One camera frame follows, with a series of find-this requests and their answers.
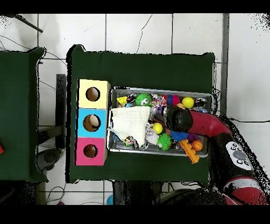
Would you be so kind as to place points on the green spiky ball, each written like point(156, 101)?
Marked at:
point(164, 141)

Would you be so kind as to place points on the dark thin rod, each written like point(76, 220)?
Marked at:
point(29, 25)

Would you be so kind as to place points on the small red object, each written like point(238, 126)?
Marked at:
point(1, 149)

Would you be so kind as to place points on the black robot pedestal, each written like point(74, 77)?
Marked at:
point(135, 193)

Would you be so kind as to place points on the green spiky toy with eyes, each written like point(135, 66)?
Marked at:
point(141, 99)

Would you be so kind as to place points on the yellow ball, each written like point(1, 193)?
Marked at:
point(188, 102)

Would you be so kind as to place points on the yellow cheese wedge toy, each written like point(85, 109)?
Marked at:
point(122, 101)

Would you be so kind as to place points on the black stand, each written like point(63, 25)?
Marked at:
point(61, 101)

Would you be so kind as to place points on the wooden box with three holes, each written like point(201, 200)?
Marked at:
point(101, 131)

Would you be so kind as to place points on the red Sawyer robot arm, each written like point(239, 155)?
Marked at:
point(211, 124)

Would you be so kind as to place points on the blue floor ball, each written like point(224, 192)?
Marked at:
point(110, 200)

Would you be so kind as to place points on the orange plastic toy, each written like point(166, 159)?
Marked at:
point(189, 151)

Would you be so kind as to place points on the small orange basketball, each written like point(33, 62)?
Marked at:
point(197, 145)

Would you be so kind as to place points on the grey plastic base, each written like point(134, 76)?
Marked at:
point(49, 157)

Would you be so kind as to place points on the blue spiky ball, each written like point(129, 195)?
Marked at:
point(178, 136)

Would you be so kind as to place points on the cream muslin cloth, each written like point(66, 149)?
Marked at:
point(130, 122)

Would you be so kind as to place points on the pink blue fuzzy caterpillar toy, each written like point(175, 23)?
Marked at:
point(175, 100)

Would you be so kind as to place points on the dark green side tablecloth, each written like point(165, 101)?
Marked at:
point(14, 116)

